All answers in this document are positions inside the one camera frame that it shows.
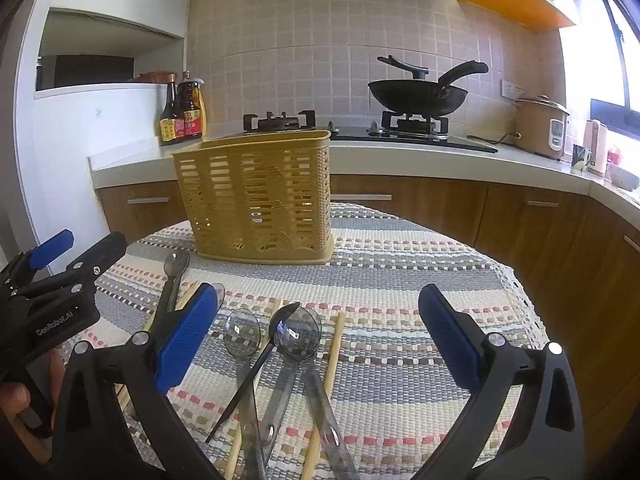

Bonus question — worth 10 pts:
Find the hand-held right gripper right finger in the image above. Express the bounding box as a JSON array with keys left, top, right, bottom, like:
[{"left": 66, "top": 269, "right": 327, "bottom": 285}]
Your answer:
[{"left": 417, "top": 284, "right": 586, "bottom": 480}]

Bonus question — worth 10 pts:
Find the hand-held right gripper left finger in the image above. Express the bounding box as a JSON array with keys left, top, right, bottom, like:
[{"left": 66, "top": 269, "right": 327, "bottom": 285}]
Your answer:
[{"left": 52, "top": 282, "right": 226, "bottom": 480}]

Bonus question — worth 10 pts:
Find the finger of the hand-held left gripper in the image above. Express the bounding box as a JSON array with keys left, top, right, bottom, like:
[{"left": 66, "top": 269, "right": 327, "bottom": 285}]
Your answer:
[
  {"left": 0, "top": 229, "right": 76, "bottom": 294},
  {"left": 20, "top": 231, "right": 129, "bottom": 299}
]

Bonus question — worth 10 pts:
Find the wooden chopstick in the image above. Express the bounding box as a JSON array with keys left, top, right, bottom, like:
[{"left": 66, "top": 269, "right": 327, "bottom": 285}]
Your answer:
[
  {"left": 142, "top": 285, "right": 201, "bottom": 333},
  {"left": 300, "top": 312, "right": 347, "bottom": 480},
  {"left": 224, "top": 300, "right": 282, "bottom": 480}
]

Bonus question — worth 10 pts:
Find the yellow plastic utensil basket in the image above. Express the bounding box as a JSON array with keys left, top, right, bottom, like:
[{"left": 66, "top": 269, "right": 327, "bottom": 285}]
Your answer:
[{"left": 171, "top": 130, "right": 335, "bottom": 265}]

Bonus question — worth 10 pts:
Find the person's left hand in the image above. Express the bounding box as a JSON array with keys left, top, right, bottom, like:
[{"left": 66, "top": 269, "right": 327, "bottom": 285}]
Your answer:
[{"left": 0, "top": 350, "right": 68, "bottom": 463}]

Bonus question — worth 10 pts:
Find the striped woven tablecloth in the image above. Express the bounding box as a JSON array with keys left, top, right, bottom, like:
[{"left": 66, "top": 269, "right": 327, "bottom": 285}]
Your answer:
[{"left": 55, "top": 202, "right": 548, "bottom": 480}]

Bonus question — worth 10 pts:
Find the steel spoon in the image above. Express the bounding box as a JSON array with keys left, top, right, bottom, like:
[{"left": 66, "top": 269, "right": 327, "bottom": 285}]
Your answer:
[{"left": 145, "top": 249, "right": 192, "bottom": 333}]

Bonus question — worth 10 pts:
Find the black plastic spoon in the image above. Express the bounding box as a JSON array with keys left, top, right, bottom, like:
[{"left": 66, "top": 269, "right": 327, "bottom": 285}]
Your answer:
[{"left": 205, "top": 301, "right": 302, "bottom": 444}]

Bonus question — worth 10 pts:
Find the dark soy sauce bottle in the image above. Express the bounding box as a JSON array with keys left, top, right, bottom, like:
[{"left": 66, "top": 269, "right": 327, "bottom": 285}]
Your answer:
[{"left": 160, "top": 74, "right": 186, "bottom": 143}]

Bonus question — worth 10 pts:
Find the amber sauce bottle red label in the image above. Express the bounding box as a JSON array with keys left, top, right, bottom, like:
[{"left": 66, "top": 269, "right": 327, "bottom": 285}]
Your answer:
[{"left": 177, "top": 71, "right": 205, "bottom": 140}]

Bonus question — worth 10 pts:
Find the black glass gas stove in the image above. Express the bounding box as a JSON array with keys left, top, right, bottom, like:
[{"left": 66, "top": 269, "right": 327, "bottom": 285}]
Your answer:
[{"left": 242, "top": 110, "right": 500, "bottom": 153}]

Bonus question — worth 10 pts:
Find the dark patterned mug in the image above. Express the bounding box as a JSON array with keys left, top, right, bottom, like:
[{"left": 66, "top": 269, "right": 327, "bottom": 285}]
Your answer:
[{"left": 571, "top": 144, "right": 593, "bottom": 173}]

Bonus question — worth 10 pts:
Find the beige rice cooker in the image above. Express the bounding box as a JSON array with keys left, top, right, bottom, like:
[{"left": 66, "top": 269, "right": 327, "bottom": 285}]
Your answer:
[{"left": 514, "top": 94, "right": 572, "bottom": 161}]

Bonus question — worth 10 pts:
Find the white bowl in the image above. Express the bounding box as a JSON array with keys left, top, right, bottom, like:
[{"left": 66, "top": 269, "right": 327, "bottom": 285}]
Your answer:
[{"left": 607, "top": 162, "right": 640, "bottom": 191}]

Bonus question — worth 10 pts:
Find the white electric kettle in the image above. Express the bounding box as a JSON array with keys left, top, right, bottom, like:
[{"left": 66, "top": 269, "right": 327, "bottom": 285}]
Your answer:
[{"left": 582, "top": 119, "right": 610, "bottom": 177}]

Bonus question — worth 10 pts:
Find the black wok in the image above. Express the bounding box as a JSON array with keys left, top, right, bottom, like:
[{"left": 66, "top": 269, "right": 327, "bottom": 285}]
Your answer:
[{"left": 367, "top": 61, "right": 490, "bottom": 117}]

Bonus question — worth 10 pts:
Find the black wok lid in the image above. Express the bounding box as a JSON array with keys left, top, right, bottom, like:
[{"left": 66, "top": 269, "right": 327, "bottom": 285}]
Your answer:
[{"left": 376, "top": 55, "right": 431, "bottom": 82}]

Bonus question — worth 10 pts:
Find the kitchen window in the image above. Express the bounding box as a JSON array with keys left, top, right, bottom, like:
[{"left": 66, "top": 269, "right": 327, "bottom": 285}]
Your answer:
[{"left": 575, "top": 0, "right": 640, "bottom": 136}]

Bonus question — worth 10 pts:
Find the black power cord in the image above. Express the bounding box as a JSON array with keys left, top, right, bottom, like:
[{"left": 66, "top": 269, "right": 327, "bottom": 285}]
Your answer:
[{"left": 467, "top": 132, "right": 521, "bottom": 147}]

